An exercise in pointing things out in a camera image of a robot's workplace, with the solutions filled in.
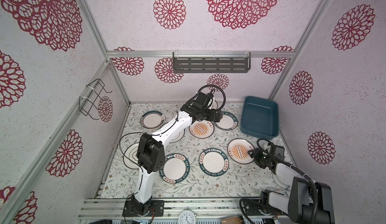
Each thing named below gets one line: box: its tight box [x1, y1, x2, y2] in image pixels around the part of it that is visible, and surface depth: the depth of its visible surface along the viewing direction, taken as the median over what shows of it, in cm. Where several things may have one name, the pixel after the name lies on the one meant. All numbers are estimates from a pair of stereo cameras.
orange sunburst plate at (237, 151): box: [227, 138, 255, 165], surface depth 96 cm
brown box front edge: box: [221, 215, 245, 224], surface depth 69 cm
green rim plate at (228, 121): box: [214, 111, 239, 131], surface depth 109 cm
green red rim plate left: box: [140, 109, 166, 130], surface depth 114 cm
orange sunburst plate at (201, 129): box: [188, 120, 215, 140], surface depth 105 cm
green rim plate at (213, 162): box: [198, 147, 230, 178], surface depth 90 cm
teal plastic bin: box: [240, 95, 280, 141], surface depth 112 cm
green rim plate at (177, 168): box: [158, 153, 190, 184], surface depth 88 cm
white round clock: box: [177, 209, 197, 224], surface depth 70 cm
